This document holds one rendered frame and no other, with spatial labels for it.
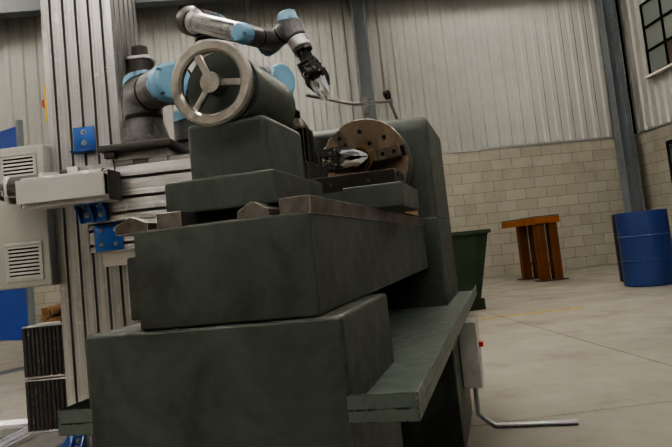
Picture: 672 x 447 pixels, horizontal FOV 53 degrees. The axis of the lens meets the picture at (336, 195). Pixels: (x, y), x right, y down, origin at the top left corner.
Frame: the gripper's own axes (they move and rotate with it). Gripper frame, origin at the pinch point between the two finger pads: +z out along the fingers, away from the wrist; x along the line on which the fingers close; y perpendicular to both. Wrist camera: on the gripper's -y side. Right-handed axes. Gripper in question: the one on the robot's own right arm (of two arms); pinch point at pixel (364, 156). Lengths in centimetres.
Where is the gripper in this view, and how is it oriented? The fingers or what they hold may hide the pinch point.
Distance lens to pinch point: 223.2
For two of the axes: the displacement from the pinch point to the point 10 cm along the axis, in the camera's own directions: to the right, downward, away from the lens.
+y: -2.5, -0.6, -9.7
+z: 9.6, -1.2, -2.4
